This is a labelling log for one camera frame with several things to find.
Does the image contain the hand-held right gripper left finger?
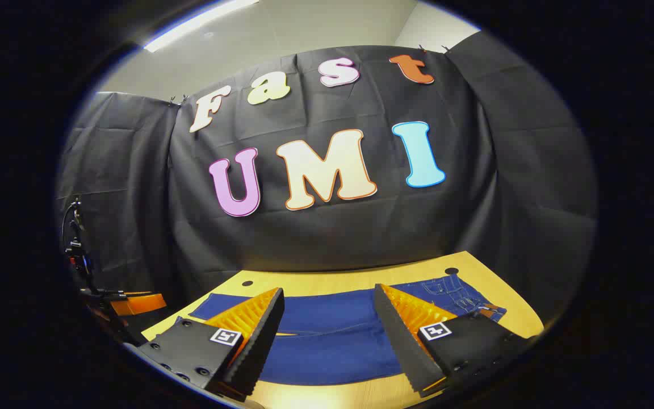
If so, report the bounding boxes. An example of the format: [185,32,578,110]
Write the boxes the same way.
[124,287,286,401]

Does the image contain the black backdrop cloth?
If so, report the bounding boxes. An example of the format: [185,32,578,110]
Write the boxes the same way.
[54,31,599,341]

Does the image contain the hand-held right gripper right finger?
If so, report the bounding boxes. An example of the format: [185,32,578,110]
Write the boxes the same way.
[372,283,540,398]

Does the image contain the blue jeans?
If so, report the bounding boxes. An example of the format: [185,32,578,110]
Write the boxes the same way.
[189,274,508,387]

